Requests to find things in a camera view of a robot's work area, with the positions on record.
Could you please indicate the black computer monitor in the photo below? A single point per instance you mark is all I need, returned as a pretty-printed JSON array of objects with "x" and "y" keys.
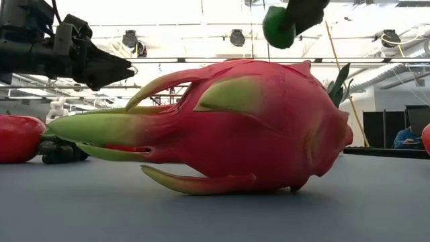
[{"x": 420, "y": 117}]

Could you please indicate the green leafy plant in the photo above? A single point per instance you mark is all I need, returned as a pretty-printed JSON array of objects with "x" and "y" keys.
[{"x": 339, "y": 90}]

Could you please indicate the black grape bunch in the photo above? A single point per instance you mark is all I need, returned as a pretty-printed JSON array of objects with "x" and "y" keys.
[{"x": 60, "y": 153}]

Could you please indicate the red apple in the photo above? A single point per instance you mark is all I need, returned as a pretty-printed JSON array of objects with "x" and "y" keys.
[
  {"x": 16, "y": 141},
  {"x": 426, "y": 139},
  {"x": 124, "y": 148}
]

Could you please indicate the dark green round fruit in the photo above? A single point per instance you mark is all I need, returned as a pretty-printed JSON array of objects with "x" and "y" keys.
[{"x": 273, "y": 30}]

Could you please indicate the person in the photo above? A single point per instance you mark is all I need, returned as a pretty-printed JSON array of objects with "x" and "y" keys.
[{"x": 403, "y": 139}]

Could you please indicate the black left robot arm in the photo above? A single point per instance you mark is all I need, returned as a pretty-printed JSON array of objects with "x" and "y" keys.
[{"x": 23, "y": 53}]

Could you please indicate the pink green dragon fruit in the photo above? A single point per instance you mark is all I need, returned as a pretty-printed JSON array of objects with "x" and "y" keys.
[{"x": 252, "y": 134}]

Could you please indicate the white robot figure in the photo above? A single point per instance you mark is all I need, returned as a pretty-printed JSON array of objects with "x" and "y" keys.
[{"x": 57, "y": 111}]

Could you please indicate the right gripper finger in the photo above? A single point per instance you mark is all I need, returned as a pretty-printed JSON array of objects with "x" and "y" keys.
[{"x": 307, "y": 13}]

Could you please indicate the black table frame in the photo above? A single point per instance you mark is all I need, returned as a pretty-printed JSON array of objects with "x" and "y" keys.
[{"x": 386, "y": 153}]

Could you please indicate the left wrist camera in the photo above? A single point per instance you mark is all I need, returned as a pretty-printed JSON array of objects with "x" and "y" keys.
[{"x": 72, "y": 28}]

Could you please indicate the black room partition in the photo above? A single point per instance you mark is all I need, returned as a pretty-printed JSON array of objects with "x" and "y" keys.
[{"x": 376, "y": 129}]

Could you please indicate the black ceiling fixture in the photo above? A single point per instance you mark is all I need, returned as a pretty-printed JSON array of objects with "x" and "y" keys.
[
  {"x": 130, "y": 38},
  {"x": 238, "y": 37},
  {"x": 390, "y": 38}
]

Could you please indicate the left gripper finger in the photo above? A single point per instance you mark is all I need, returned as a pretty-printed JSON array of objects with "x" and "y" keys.
[{"x": 107, "y": 72}]

